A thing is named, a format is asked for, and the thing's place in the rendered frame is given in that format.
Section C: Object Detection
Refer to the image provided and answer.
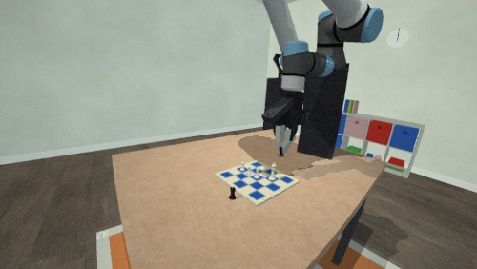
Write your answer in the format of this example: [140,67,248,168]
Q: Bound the blue and cream chessboard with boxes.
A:
[215,160,300,206]

